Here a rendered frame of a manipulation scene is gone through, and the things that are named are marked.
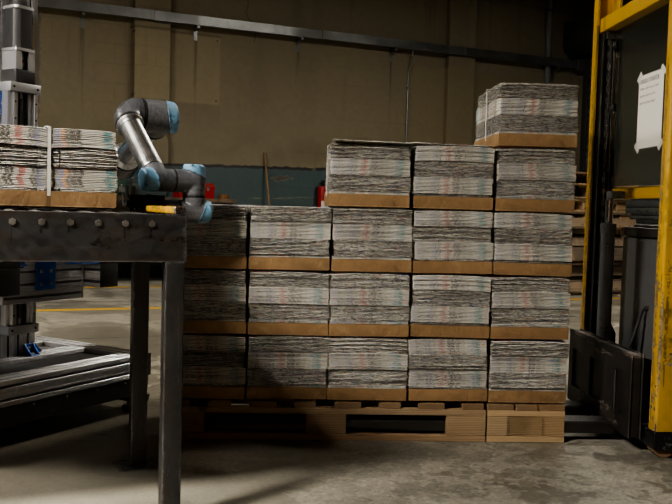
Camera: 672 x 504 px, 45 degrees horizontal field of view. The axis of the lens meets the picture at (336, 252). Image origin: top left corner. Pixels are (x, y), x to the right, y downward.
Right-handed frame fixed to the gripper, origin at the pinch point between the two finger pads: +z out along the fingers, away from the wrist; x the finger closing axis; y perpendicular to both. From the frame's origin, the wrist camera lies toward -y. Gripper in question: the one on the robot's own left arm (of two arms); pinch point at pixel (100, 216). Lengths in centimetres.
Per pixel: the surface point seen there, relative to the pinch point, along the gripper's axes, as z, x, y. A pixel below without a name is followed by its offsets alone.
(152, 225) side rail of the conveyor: -5, 63, -1
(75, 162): 9.9, 22.4, 15.5
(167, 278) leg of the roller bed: -9, 62, -14
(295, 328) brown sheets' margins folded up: -67, -2, -38
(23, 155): 23.8, 22.5, 16.8
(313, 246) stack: -73, 0, -9
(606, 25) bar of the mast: -200, -3, 83
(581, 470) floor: -145, 59, -78
